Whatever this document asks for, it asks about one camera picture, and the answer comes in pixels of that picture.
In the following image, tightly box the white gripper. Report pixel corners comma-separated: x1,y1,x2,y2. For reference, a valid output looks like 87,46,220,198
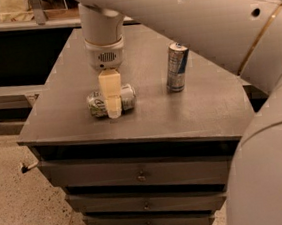
84,36,125,119

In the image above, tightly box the white green 7up can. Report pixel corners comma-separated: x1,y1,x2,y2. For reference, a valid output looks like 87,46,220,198
86,84,136,118

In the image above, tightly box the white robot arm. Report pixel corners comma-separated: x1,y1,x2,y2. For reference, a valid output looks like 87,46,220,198
76,0,282,225

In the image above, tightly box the blue silver energy drink can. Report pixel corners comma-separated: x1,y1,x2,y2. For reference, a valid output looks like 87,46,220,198
166,42,189,92

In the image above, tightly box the grey drawer cabinet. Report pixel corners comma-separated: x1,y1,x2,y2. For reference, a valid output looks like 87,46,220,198
5,10,267,225

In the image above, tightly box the top grey drawer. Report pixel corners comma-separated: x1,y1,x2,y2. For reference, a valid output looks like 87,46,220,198
39,159,229,187

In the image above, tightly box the grey drawer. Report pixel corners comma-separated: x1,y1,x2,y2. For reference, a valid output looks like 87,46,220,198
39,159,229,187
65,194,226,213
83,211,215,225

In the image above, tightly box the white plug on floor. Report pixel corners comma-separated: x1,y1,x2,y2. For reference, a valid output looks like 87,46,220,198
20,162,39,174

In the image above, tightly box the bottom grey drawer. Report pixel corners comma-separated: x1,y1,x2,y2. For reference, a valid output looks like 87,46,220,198
83,211,215,225

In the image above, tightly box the middle grey drawer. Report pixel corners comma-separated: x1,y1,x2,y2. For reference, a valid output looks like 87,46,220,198
65,194,226,213

